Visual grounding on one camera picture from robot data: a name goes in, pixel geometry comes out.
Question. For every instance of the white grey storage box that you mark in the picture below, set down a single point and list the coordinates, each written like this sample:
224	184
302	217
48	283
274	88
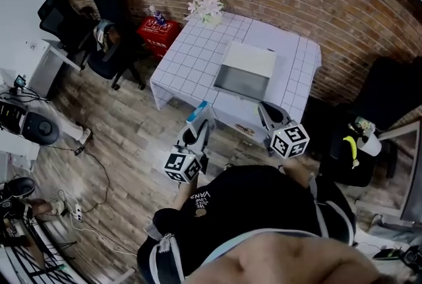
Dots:
245	73

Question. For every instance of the white grid tablecloth table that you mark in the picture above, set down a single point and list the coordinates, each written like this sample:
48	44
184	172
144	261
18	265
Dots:
191	62

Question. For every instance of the bag on chair seat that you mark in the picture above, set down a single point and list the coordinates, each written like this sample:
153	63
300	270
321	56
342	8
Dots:
103	35

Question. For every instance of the person's left forearm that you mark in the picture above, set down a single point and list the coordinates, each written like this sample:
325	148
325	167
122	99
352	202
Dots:
183	197

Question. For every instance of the clear plastic bottle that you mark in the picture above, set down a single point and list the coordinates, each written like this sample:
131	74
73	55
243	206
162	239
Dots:
159	16

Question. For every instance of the yellow banana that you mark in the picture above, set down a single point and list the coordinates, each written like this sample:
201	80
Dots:
352	146

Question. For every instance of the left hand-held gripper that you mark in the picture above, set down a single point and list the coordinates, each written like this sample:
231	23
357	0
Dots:
183	167

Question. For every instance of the white cup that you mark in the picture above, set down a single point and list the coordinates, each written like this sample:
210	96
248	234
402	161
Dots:
370	145

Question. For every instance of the small camera monitor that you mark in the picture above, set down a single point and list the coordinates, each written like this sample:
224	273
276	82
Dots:
19	81

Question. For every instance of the white power strip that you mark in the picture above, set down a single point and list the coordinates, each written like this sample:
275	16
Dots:
78	213

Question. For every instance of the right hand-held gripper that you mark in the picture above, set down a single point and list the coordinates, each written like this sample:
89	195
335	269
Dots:
290	141

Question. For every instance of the person's black shirt torso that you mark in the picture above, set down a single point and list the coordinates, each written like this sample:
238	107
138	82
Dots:
250	197

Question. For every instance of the person's right forearm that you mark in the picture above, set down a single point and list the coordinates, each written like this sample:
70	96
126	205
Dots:
296	170

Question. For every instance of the white frame dark desk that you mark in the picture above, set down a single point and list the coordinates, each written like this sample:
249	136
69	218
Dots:
412	170

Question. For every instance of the black round device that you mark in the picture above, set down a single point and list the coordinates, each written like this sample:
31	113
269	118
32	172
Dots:
41	128

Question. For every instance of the red cardboard box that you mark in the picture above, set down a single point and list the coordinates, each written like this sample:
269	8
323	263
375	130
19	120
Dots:
158	35

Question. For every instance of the black metal rack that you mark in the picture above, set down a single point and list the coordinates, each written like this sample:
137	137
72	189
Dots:
29	253

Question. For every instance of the pale flower bouquet vase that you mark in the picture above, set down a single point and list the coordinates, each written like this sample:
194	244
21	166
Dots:
206	9

